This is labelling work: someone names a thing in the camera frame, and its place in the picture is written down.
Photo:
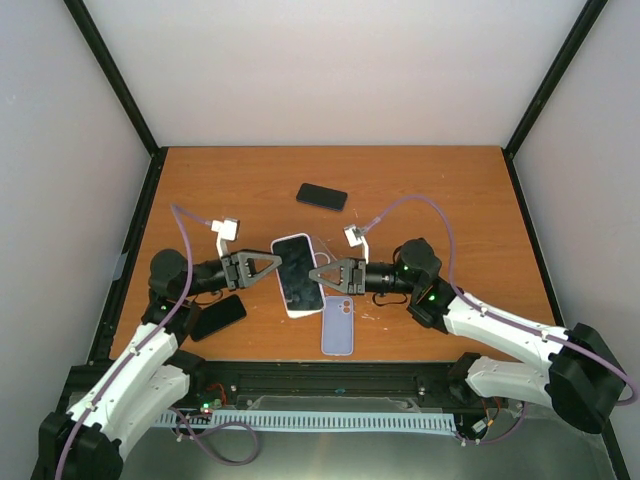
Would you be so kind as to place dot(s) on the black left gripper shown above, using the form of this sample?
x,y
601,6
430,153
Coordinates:
x,y
240,271

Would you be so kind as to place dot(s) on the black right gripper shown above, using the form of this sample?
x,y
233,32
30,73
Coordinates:
x,y
350,270

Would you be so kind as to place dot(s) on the white-edged black phone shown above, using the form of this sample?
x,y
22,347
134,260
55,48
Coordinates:
x,y
301,295

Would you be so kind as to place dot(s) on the clear magsafe phone case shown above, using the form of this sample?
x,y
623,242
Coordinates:
x,y
323,255

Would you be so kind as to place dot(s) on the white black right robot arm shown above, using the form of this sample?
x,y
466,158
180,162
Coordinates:
x,y
435,303

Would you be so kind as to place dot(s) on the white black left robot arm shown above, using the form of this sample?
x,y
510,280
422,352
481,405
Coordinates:
x,y
95,435

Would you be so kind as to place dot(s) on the lavender plain phone case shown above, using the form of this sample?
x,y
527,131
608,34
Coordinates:
x,y
337,336

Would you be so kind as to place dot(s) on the blue-edged black phone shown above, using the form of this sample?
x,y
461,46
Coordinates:
x,y
322,197

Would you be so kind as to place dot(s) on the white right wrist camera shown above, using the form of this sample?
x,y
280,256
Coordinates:
x,y
356,237

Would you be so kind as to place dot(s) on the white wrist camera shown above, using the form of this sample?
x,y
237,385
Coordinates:
x,y
226,231
356,237

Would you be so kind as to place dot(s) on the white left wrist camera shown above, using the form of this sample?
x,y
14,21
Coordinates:
x,y
226,231

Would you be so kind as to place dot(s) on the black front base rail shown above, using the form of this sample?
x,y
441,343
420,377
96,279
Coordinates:
x,y
330,382

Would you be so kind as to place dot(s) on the black left side rail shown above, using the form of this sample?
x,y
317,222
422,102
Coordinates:
x,y
111,313

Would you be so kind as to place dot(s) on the light blue slotted cable duct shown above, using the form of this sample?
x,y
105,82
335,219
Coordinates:
x,y
325,422

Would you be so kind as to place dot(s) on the black left rear frame post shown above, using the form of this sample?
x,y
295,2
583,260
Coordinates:
x,y
98,47

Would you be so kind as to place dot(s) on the black frame post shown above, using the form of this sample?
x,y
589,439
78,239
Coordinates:
x,y
98,47
571,45

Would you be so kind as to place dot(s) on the black right rear frame post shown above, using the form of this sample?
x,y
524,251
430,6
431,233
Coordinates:
x,y
571,45

